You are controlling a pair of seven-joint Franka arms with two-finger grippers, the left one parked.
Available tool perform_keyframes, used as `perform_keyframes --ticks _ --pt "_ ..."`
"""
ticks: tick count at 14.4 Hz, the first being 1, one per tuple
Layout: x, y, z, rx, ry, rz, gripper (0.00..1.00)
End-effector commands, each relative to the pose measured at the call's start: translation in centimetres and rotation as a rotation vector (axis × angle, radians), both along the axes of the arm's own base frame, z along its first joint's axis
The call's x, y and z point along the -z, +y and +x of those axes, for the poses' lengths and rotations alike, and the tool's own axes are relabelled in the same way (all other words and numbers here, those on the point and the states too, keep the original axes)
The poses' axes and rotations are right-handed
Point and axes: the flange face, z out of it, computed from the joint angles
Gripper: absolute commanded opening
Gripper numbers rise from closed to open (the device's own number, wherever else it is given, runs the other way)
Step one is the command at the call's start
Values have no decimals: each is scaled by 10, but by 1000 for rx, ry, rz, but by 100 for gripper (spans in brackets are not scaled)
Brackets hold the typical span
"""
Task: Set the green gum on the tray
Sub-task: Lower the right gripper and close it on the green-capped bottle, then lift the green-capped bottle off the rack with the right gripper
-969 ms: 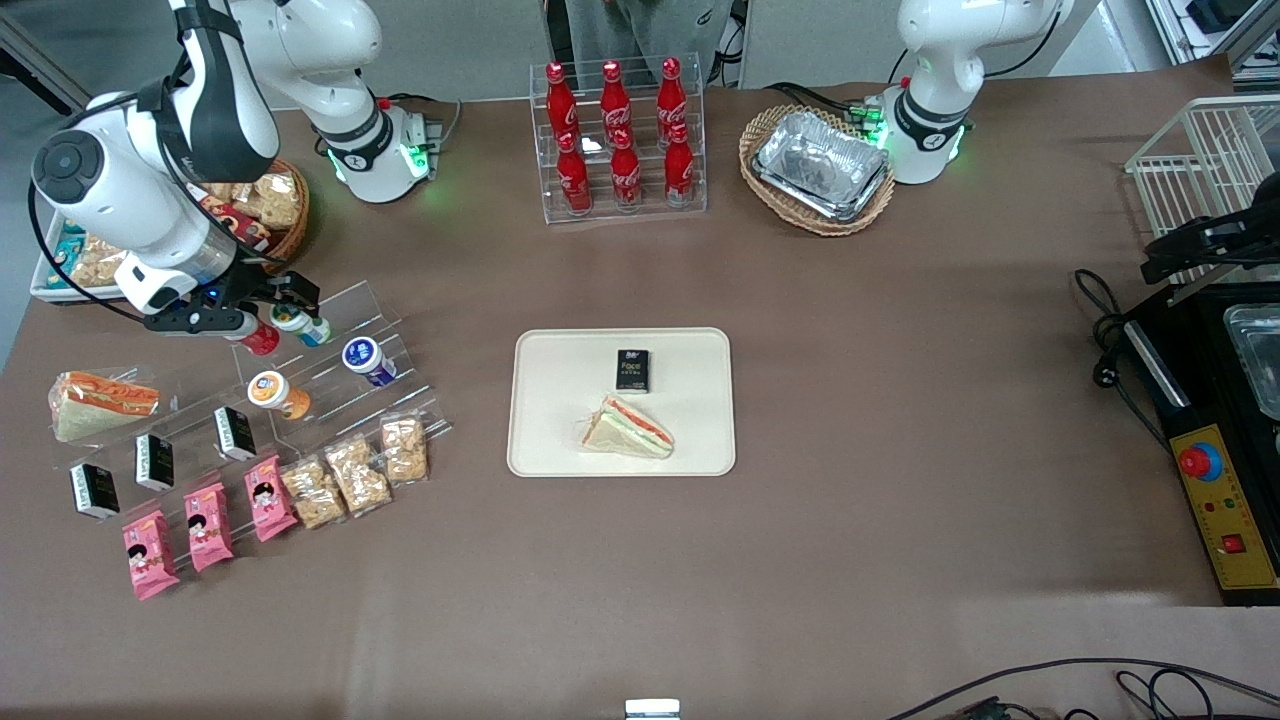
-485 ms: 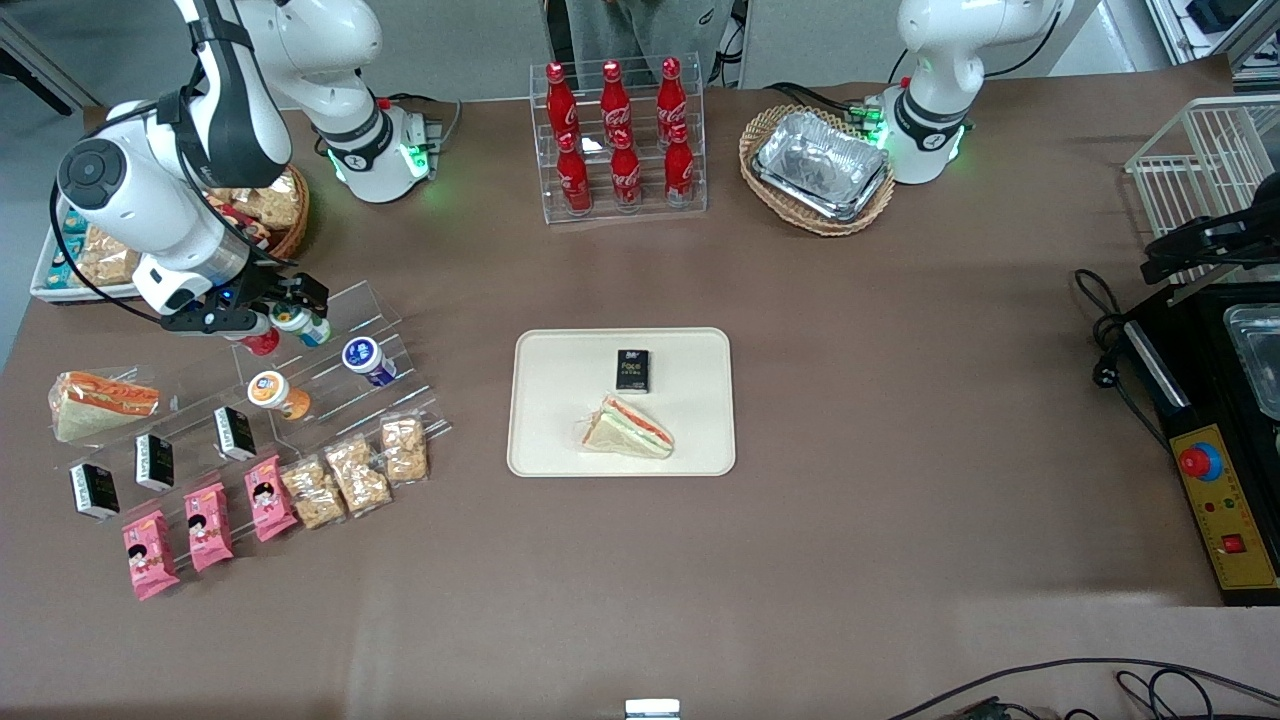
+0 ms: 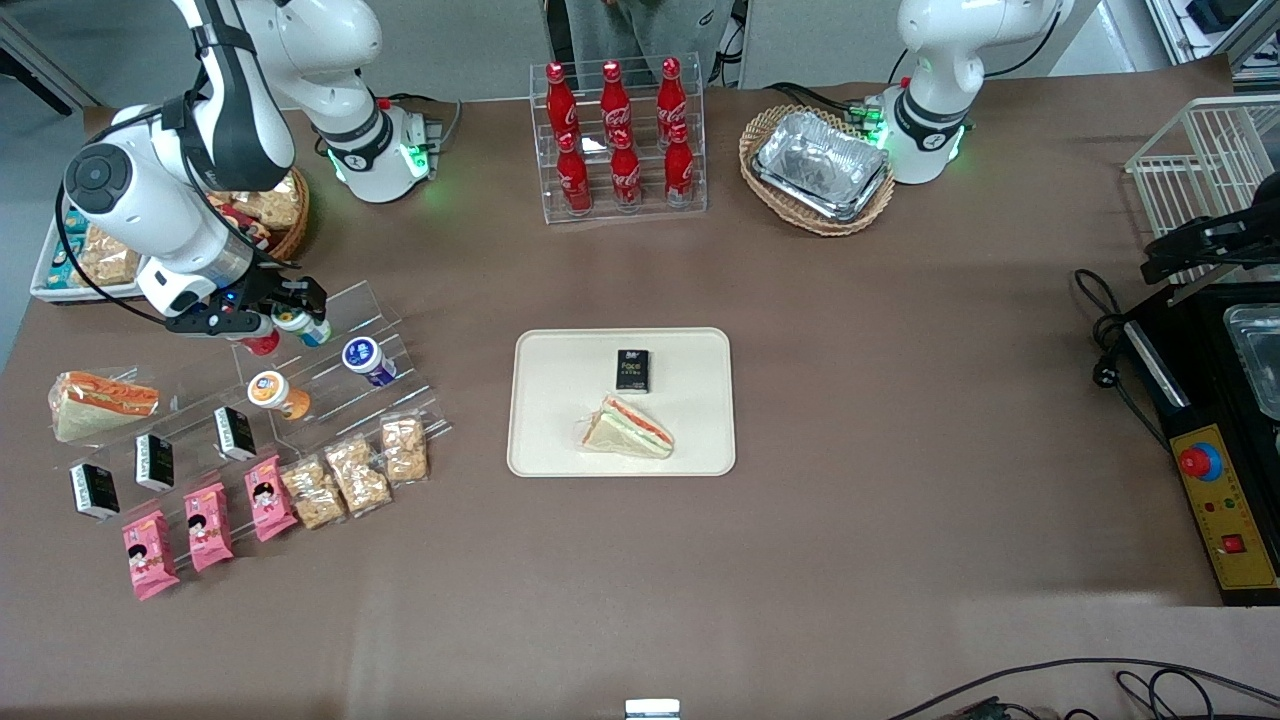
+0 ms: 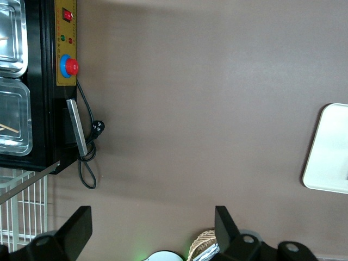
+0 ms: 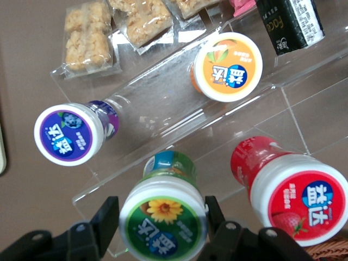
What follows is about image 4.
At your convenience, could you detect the white wire rack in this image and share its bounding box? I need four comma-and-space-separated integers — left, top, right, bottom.
0, 168, 48, 254

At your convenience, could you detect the silver metal bar handle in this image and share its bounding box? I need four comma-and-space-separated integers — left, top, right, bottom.
66, 98, 88, 157

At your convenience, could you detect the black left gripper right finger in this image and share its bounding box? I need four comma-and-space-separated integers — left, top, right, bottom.
214, 206, 272, 261

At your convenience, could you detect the steel food pan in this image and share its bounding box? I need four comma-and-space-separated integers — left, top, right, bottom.
0, 77, 33, 156
0, 0, 29, 77

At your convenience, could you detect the black sealing machine yellow panel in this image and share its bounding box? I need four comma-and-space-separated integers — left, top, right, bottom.
0, 0, 80, 204

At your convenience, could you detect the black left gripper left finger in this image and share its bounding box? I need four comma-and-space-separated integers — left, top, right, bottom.
18, 206, 94, 261

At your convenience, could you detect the beige serving tray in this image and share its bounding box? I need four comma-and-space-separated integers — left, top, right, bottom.
302, 103, 348, 194

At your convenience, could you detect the red emergency stop button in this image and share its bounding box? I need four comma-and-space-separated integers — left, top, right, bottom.
59, 54, 80, 78

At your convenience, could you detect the thin wooden stick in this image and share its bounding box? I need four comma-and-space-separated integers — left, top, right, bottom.
0, 123, 20, 134

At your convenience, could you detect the black power cable with plug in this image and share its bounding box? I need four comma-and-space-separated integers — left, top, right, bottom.
76, 80, 105, 189

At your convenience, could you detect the light open-weave wicker basket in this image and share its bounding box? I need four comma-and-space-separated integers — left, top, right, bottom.
189, 229, 218, 261

